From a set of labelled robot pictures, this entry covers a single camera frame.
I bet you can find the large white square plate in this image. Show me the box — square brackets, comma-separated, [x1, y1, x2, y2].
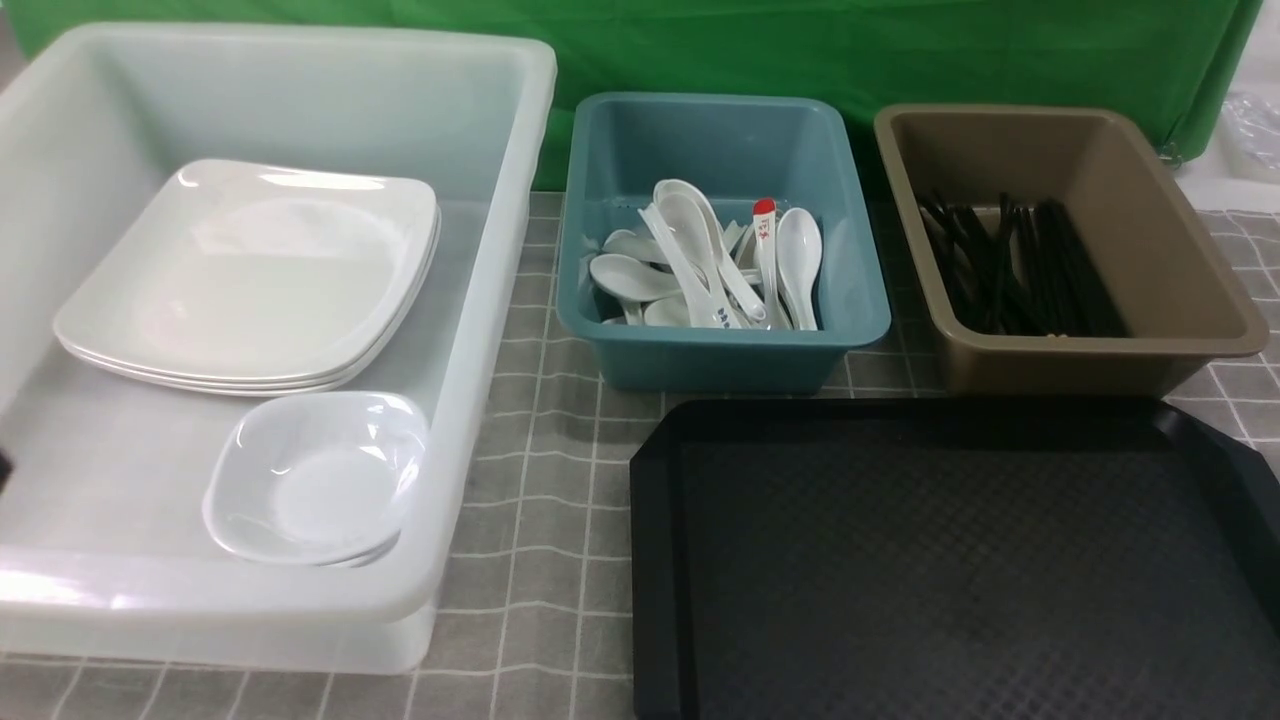
[52, 159, 443, 395]

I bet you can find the white square plate top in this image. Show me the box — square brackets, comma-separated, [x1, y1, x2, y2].
[55, 205, 442, 391]

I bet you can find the white square plate lower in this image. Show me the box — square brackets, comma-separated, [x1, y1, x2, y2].
[60, 215, 442, 398]

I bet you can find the white ceramic spoon left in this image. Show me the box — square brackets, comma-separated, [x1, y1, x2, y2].
[588, 252, 682, 304]

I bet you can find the white ceramic spoon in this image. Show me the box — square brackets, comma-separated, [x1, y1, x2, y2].
[653, 179, 767, 329]
[776, 208, 823, 331]
[588, 252, 682, 304]

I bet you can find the white ceramic spoon centre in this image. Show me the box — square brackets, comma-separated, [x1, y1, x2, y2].
[653, 179, 767, 329]

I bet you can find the white spoon red tip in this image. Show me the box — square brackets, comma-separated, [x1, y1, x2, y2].
[753, 197, 792, 331]

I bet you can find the white ceramic spoon right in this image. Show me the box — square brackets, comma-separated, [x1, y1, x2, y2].
[776, 208, 823, 331]

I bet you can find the teal plastic bin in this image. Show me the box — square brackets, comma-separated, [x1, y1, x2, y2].
[557, 94, 892, 395]

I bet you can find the grey checked tablecloth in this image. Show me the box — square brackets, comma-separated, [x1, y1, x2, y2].
[3, 193, 1277, 719]

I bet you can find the black serving tray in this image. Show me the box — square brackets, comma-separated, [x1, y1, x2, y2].
[630, 398, 1279, 719]

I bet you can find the small white square bowl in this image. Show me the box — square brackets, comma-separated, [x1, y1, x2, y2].
[319, 532, 401, 568]

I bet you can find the black chopsticks bundle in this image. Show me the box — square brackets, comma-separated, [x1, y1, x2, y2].
[916, 191, 1132, 338]

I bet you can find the brown plastic bin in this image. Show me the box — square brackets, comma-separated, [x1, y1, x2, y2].
[874, 104, 1270, 397]

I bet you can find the large translucent white bin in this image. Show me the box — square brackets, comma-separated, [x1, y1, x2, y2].
[1, 22, 557, 674]

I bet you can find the green backdrop cloth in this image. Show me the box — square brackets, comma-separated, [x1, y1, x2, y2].
[4, 1, 1261, 190]

